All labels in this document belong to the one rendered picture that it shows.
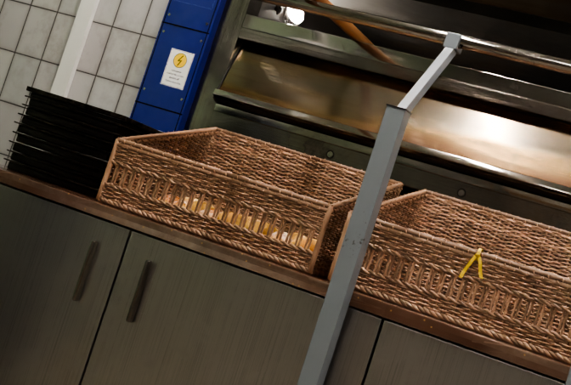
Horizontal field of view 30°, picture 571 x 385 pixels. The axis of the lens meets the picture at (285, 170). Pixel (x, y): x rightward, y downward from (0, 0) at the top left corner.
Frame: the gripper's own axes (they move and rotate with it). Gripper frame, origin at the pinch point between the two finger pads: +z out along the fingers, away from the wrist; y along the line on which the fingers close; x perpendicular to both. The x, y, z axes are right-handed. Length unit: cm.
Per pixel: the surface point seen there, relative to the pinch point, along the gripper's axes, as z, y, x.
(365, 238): 44, 51, 4
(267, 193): 17, 48, -6
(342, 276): 42, 60, 5
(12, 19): -102, 20, -57
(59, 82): -77, 35, -55
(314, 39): -5, 4, -55
